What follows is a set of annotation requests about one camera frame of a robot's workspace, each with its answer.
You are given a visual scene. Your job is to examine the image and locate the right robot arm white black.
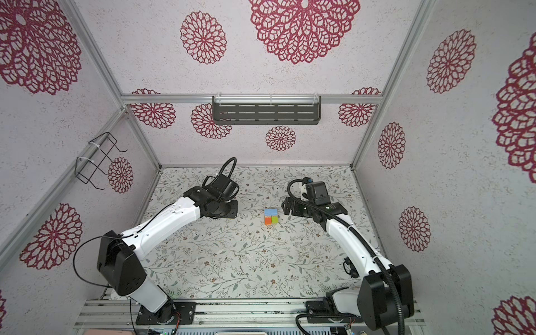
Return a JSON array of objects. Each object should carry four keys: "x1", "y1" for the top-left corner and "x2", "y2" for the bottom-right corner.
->
[{"x1": 281, "y1": 177, "x2": 415, "y2": 334}]

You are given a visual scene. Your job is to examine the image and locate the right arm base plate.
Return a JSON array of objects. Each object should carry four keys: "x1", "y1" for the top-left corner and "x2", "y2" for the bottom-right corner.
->
[{"x1": 305, "y1": 300, "x2": 362, "y2": 324}]

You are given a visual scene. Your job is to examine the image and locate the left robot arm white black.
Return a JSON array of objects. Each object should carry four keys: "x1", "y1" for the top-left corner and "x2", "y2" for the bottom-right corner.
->
[{"x1": 96, "y1": 157, "x2": 240, "y2": 325}]

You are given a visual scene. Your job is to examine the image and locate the grey metal wall shelf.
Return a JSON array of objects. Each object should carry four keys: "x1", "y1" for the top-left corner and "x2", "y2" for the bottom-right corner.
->
[{"x1": 212, "y1": 95, "x2": 322, "y2": 126}]

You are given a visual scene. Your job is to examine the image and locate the aluminium rail front frame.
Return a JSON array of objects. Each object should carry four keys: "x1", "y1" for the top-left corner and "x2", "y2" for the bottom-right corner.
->
[{"x1": 73, "y1": 296, "x2": 426, "y2": 329}]

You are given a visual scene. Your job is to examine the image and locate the blue wood block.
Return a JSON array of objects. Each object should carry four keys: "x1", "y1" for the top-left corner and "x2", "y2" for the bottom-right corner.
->
[{"x1": 264, "y1": 209, "x2": 278, "y2": 217}]

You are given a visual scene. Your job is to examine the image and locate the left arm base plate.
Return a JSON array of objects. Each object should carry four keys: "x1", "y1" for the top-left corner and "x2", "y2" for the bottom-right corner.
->
[{"x1": 135, "y1": 301, "x2": 197, "y2": 325}]

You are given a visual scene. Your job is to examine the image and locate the black wire wall rack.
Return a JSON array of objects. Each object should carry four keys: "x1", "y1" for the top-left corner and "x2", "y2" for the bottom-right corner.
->
[{"x1": 73, "y1": 132, "x2": 127, "y2": 191}]

